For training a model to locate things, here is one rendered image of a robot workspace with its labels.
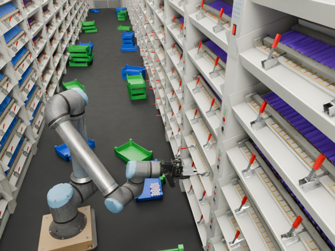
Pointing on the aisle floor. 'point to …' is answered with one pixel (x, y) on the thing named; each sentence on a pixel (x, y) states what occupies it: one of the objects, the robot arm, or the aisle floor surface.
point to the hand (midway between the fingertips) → (194, 173)
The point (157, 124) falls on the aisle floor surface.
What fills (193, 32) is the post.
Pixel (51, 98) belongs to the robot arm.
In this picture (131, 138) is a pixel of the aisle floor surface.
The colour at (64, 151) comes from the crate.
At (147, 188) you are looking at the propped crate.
